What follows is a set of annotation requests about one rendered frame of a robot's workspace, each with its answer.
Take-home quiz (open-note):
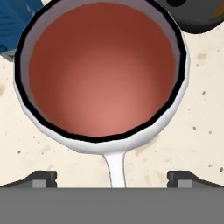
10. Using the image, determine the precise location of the blue box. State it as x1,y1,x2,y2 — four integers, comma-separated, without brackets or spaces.
0,0,45,63

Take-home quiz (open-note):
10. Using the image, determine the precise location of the dark grey round object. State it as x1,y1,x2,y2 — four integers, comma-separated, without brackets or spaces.
156,0,224,35

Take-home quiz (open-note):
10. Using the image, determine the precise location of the white mug with red drink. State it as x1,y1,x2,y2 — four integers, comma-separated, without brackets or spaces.
12,0,191,189

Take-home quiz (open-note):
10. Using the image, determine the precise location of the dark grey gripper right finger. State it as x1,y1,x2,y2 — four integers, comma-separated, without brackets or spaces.
166,171,224,189

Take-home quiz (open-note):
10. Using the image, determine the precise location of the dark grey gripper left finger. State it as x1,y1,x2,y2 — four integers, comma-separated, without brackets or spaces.
0,171,58,189

